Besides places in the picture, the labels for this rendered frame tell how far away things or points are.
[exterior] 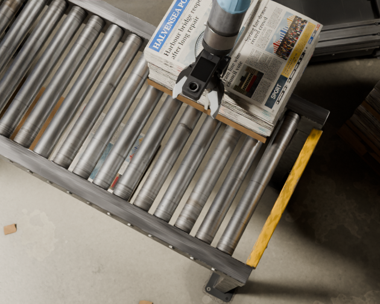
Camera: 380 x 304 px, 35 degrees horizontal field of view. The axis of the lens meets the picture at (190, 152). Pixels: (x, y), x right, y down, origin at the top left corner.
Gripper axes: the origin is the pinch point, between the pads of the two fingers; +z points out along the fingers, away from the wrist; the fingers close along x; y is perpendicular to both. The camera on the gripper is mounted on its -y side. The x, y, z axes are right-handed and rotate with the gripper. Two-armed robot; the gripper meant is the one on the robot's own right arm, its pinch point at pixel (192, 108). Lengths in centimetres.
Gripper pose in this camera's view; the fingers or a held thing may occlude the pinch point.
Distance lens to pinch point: 150.2
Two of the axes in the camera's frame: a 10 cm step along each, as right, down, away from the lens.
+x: -8.8, -4.5, 1.2
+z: -2.4, 6.5, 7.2
